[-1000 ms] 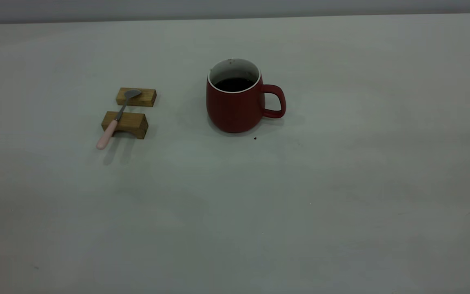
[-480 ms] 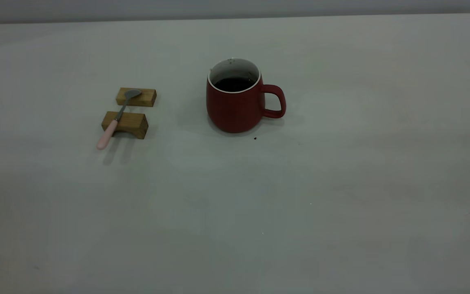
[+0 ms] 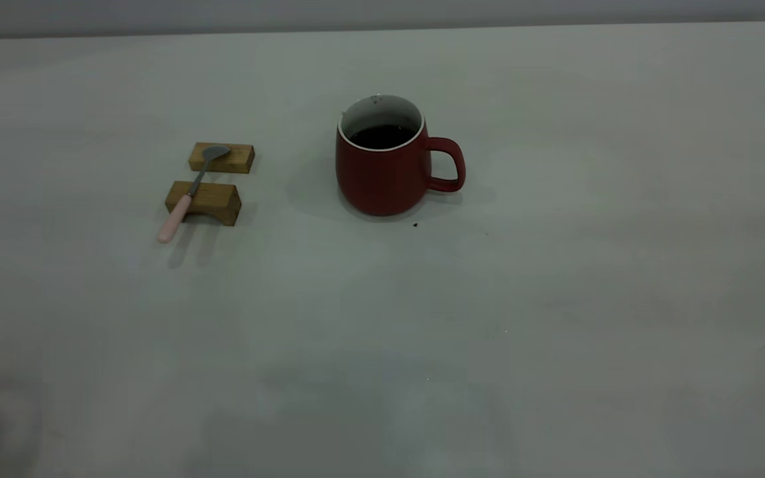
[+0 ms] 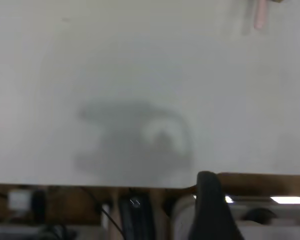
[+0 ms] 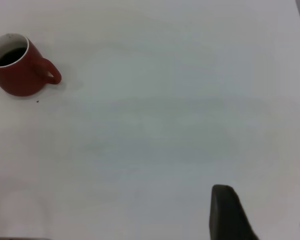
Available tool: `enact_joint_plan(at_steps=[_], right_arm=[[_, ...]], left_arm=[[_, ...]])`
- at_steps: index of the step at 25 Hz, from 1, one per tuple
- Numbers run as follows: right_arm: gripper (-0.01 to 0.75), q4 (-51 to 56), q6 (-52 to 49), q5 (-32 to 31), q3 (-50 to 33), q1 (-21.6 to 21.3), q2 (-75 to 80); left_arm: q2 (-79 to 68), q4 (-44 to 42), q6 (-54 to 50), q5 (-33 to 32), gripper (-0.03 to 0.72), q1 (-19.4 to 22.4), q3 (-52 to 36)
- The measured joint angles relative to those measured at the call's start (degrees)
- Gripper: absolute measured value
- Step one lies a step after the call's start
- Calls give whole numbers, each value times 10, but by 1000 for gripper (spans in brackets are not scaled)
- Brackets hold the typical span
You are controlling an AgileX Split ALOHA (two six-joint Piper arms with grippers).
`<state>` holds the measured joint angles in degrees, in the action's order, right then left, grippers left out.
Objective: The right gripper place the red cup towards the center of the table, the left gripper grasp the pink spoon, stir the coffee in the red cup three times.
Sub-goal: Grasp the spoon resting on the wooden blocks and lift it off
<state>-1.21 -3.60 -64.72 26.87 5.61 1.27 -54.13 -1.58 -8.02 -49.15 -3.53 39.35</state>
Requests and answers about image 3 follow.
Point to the red ceramic mug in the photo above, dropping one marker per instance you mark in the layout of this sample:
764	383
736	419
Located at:
382	182

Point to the dark coffee liquid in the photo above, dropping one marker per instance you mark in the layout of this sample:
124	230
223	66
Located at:
382	137

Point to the flat wooden block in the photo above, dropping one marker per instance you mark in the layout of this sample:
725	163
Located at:
236	159

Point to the arched wooden block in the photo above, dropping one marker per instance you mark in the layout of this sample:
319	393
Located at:
220	199

